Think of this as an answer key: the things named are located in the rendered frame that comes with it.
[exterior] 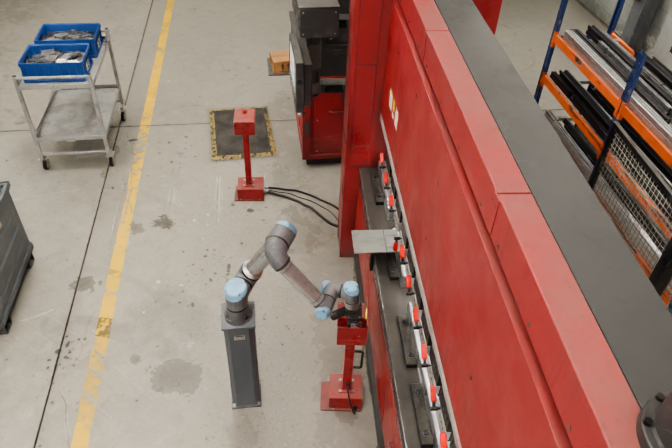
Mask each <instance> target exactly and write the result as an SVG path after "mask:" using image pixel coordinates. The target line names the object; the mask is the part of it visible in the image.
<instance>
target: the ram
mask: <svg viewBox="0 0 672 448"><path fill-rule="evenodd" d="M391 89H392V93H393V98H392V107H391V110H390V107H389V99H390V90H391ZM394 100H395V109H394V111H393V114H394V117H393V118H392V110H393V101H394ZM396 107H397V111H398V114H399V115H398V123H397V131H396V129H395V125H394V121H395V112H396ZM381 115H382V119H383V123H384V127H385V132H386V136H387V140H388V144H389V148H390V152H391V157H392V161H393V165H394V169H395V173H396V177H397V182H398V186H399V190H400V194H401V198H402V202H403V207H404V211H405V215H406V219H407V223H408V227H409V232H410V236H411V240H412V244H413V248H414V252H415V256H416V261H417V265H418V269H419V273H420V277H421V281H422V286H423V290H424V294H425V298H426V302H427V306H428V311H429V315H430V319H431V323H432V327H433V331H434V336H435V340H436V344H437V348H438V352H439V356H440V361H441V365H442V369H443V373H444V377H445V381H446V385H447V390H448V394H449V398H450V402H451V406H452V410H453V415H454V419H455V423H456V427H457V431H458V435H459V440H460V444H461V448H573V447H572V445H571V442H570V440H569V437H568V434H567V432H566V429H565V427H564V424H563V422H562V419H561V416H560V414H559V411H558V409H557V406H556V404H555V401H554V398H553V396H552V393H551V391H550V388H549V386H548V383H547V380H546V378H545V375H544V373H543V370H542V368H541V365H540V362H539V360H538V357H537V355H536V352H535V350H534V347H533V344H532V342H531V339H530V337H529V334H528V332H527V329H526V326H525V324H524V321H523V319H522V316H521V314H520V311H519V308H518V306H517V303H516V301H515V298H514V296H513V293H512V290H511V288H510V285H509V283H508V280H507V278H506V275H505V273H504V270H503V267H502V265H501V262H500V260H499V257H498V255H497V252H496V249H495V247H494V244H493V242H492V239H491V237H490V235H489V232H488V230H487V227H486V225H485V221H484V219H483V216H482V214H481V211H480V208H479V206H478V203H477V201H476V198H475V196H474V193H473V190H472V188H471V185H470V183H469V180H468V178H467V175H466V172H465V170H464V167H463V165H462V162H461V160H460V157H459V154H458V152H457V149H456V147H455V144H454V142H453V139H452V136H451V134H450V131H449V129H448V126H447V124H446V121H445V118H444V116H443V113H442V111H441V108H440V106H439V103H438V100H437V98H436V95H435V93H434V90H433V88H432V85H431V82H430V80H429V77H428V75H427V72H426V70H425V67H424V64H423V62H422V60H421V57H420V54H419V52H418V49H417V46H416V44H415V41H414V39H413V36H412V34H411V31H410V28H409V26H408V23H407V21H406V18H405V16H404V13H403V10H402V8H401V5H400V3H399V0H392V4H391V14H390V24H389V34H388V44H387V54H386V64H385V74H384V84H383V94H382V104H381ZM380 122H381V126H382V130H383V125H382V121H381V117H380ZM383 135H384V139H385V143H386V147H387V152H388V156H389V160H390V165H391V169H392V173H393V177H394V182H395V186H396V190H397V194H398V199H399V203H400V207H401V212H402V216H403V220H404V224H405V229H406V233H407V237H408V241H409V246H410V250H411V254H412V259H413V263H414V267H415V271H416V276H417V280H418V284H419V289H420V293H421V297H422V301H423V306H424V310H425V314H426V318H427V323H428V327H429V331H430V336H431V340H432V344H433V348H434V353H435V357H436V361H437V365H438V370H439V374H440V378H441V383H442V387H443V391H444V395H445V400H446V404H447V408H448V412H449V417H450V421H451V425H452V430H453V434H454V438H455V442H456V447H457V448H459V446H458V442H457V438H456V434H455V429H454V425H453V421H452V417H451V412H450V408H449V404H448V400H447V396H446V391H445V387H444V383H443V379H442V374H441V370H440V366H439V362H438V358H437V353H436V349H435V345H434V341H433V336H432V332H431V328H430V324H429V320H428V315H427V311H426V307H425V303H424V298H423V294H422V290H421V286H420V282H419V277H418V273H417V269H416V265H415V260H414V256H413V252H412V248H411V244H410V239H409V235H408V231H407V227H406V222H405V218H404V214H403V210H402V206H401V201H400V197H399V193H398V189H397V184H396V180H395V176H394V172H393V168H392V163H391V159H390V155H389V151H388V146H387V142H386V138H385V134H384V130H383Z"/></svg>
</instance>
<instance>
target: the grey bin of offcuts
mask: <svg viewBox="0 0 672 448"><path fill-rule="evenodd" d="M10 186H11V185H10V182H9V181H2V182H0V335H5V334H9V331H10V328H11V325H12V321H11V319H10V317H9V314H10V311H11V308H12V306H13V303H14V300H15V297H16V295H17V292H18V289H19V286H20V284H21V281H22V278H23V275H24V273H25V270H26V269H31V268H32V266H33V263H34V260H35V259H34V256H33V254H32V250H33V248H34V246H33V244H32V242H31V241H29V239H28V237H27V234H26V232H25V229H24V227H23V224H22V222H21V220H20V217H19V215H18V212H17V210H16V207H15V205H14V202H13V200H12V197H11V195H10V192H9V190H10Z"/></svg>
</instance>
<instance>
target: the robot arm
mask: <svg viewBox="0 0 672 448"><path fill-rule="evenodd" d="M296 234H297V230H296V228H295V226H294V225H293V224H292V223H290V222H288V221H284V220H280V221H278V222H277V223H276V224H275V226H274V228H273V229H272V230H271V232H270V233H269V234H268V235H267V237H266V239H265V243H264V245H263V246H262V247H261V248H260V249H259V251H258V252H257V253H256V254H255V255H254V256H253V258H252V259H251V260H247V261H245V262H243V263H242V264H241V265H240V267H239V269H238V271H237V273H236V274H235V276H234V278H232V280H231V279H230V280H229V281H228V282H227V283H226V284H225V287H224V295H225V301H226V307H225V310H224V319H225V321H226V322H227V323H228V324H230V325H232V326H242V325H244V324H246V323H248V322H249V321H250V320H251V318H252V308H251V306H250V305H249V303H248V296H249V294H250V292H251V290H252V288H253V287H254V285H255V283H256V282H257V281H258V280H259V279H260V277H261V276H262V274H263V270H264V269H265V268H266V267H267V265H268V264H270V266H271V267H272V268H273V269H274V270H275V271H276V272H280V273H281V274H282V275H283V276H284V277H285V278H286V279H287V280H288V281H289V282H290V283H291V284H292V285H293V286H294V287H295V288H296V289H297V290H298V291H299V292H300V293H301V294H302V295H303V296H304V297H305V298H306V300H307V301H308V302H309V303H310V304H311V305H312V306H313V307H314V308H315V315H316V317H317V318H319V319H322V320H325V319H327V318H328V317H329V316H330V318H331V319H332V320H333V321H334V320H336V319H339V318H341V317H344V316H347V323H348V328H359V327H357V326H355V325H362V323H360V322H361V320H362V303H359V288H358V284H357V283H356V282H355V281H347V282H346V283H345V284H342V283H337V282H333V281H326V280H325V281H323V282H322V285H321V289H320V291H319V290H318V289H317V288H316V287H315V286H314V285H313V284H312V282H311V281H310V280H309V279H308V278H307V277H306V276H305V275H304V274H303V273H302V272H301V271H300V270H299V269H298V268H297V267H296V266H295V265H294V264H293V263H292V262H291V258H290V257H289V256H288V254H287V251H288V250H289V248H290V246H291V244H292V242H293V240H294V238H295V237H296ZM337 298H342V299H344V300H345V306H344V307H342V308H339V309H337V310H334V311H332V309H333V306H334V304H335V302H336V299H337ZM359 306H360V307H359Z"/></svg>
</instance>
